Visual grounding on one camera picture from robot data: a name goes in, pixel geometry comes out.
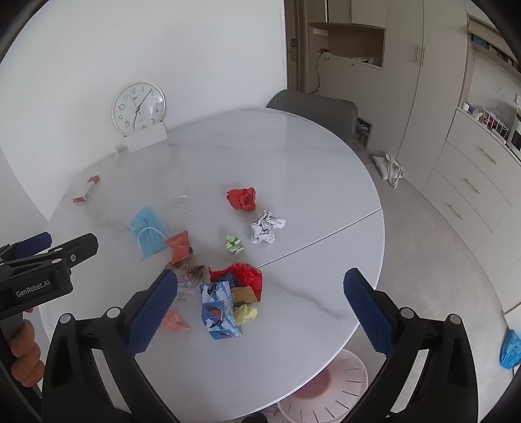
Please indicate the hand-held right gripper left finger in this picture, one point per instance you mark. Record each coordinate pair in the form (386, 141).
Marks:
(152, 313)

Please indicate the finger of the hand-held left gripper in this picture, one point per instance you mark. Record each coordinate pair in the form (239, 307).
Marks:
(36, 240)
(81, 246)

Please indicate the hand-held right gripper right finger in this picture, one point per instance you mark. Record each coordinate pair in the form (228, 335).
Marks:
(368, 313)

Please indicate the orange paper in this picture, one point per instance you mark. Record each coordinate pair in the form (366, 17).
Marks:
(176, 321)

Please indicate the brown snack wrapper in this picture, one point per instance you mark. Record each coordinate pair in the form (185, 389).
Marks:
(191, 271)

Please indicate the blue patterned carton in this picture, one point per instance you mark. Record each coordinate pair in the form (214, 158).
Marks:
(219, 321)

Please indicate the white slotted bin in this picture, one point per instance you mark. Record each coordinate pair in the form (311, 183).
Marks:
(338, 378)

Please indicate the orange wrapper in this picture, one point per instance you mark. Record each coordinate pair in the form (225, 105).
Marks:
(179, 244)

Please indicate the brown paper piece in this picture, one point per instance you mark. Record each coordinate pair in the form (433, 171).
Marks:
(244, 295)

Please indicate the yellow paper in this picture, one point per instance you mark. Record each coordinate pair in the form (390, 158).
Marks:
(246, 313)

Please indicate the red plastic bag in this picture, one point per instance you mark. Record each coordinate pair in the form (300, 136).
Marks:
(244, 274)

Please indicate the person's left hand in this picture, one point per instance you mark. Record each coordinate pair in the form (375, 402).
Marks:
(26, 349)

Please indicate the red and white small box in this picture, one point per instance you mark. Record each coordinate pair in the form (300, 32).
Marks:
(87, 189)

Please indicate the blue face mask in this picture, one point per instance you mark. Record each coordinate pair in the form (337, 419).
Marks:
(146, 227)

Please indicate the green crumpled paper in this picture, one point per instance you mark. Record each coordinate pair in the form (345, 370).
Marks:
(234, 244)

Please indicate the clear plastic cup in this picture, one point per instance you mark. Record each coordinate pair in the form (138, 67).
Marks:
(181, 201)

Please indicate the white card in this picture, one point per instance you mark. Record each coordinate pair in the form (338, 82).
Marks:
(144, 140)

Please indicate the white crumpled paper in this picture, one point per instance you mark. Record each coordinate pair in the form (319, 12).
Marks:
(266, 227)

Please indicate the red crumpled paper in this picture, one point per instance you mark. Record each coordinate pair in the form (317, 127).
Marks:
(242, 198)

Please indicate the blue plastic bag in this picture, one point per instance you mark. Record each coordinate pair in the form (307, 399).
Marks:
(511, 349)

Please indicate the white tote bag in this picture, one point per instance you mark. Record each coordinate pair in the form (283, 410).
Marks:
(390, 166)

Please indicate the beige drawer cabinet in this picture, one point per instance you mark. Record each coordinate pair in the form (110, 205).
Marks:
(468, 171)

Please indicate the shoe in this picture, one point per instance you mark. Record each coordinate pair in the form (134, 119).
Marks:
(363, 127)

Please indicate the grey chair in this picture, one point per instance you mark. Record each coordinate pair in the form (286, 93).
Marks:
(313, 110)

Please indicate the beige tall cabinet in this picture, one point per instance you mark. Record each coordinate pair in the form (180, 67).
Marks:
(423, 101)

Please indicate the white kitchen appliance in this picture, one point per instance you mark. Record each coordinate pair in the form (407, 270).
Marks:
(515, 138)

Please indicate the rack of jars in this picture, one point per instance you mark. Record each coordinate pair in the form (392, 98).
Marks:
(494, 122)

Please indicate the beige shelf cabinet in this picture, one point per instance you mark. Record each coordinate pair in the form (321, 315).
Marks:
(346, 81)

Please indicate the round white wall clock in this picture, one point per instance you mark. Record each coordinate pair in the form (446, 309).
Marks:
(138, 107)

